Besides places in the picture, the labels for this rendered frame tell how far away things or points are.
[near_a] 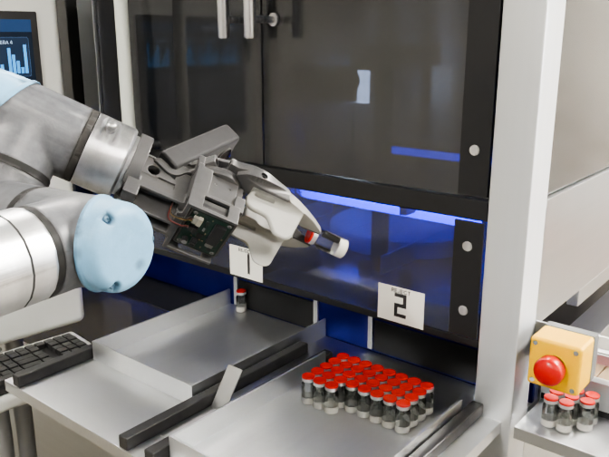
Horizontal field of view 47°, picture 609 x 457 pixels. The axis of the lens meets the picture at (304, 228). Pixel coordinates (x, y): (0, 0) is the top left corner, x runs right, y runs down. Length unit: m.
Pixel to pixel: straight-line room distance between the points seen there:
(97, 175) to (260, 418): 0.53
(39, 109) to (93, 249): 0.19
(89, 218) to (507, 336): 0.68
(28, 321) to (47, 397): 0.44
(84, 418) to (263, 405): 0.27
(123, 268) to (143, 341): 0.80
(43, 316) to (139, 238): 1.08
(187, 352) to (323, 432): 0.36
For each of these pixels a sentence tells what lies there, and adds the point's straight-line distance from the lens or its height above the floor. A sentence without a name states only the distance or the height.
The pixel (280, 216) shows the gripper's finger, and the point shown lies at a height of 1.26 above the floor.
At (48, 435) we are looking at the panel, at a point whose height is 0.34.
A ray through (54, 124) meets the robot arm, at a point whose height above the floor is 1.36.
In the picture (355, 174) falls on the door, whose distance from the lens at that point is 1.13.
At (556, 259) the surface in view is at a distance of 1.14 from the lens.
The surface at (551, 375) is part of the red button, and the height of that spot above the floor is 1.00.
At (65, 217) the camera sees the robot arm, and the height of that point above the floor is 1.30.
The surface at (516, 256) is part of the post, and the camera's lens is 1.01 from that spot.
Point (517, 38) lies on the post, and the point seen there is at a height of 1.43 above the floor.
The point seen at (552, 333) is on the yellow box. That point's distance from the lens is 1.05.
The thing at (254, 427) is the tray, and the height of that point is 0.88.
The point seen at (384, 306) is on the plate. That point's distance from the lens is 1.15.
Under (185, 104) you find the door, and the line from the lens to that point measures 1.39.
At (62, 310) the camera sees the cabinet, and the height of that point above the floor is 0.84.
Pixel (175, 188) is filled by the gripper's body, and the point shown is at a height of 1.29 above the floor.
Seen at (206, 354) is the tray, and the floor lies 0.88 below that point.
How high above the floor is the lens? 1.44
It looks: 16 degrees down
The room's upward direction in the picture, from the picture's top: straight up
